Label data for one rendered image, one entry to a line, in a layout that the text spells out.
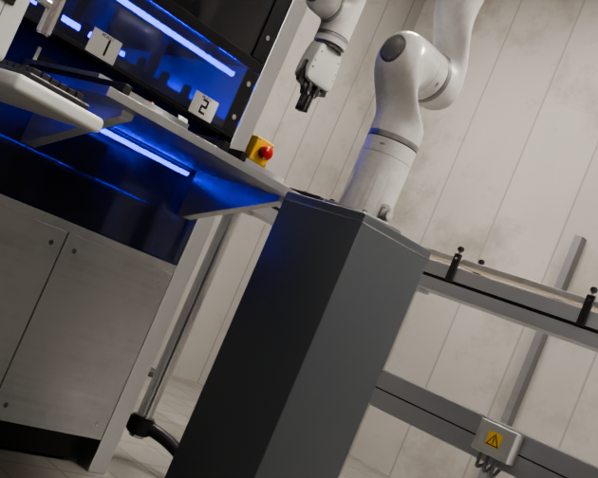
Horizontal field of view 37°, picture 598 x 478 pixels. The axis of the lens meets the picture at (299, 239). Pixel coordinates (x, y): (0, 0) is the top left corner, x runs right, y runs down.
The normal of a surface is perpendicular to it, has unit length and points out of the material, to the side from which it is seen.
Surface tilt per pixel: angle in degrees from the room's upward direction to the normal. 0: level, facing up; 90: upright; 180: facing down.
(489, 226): 90
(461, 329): 90
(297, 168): 90
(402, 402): 90
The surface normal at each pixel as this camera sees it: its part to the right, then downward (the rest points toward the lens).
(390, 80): -0.71, 0.32
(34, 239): 0.68, 0.24
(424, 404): -0.62, -0.32
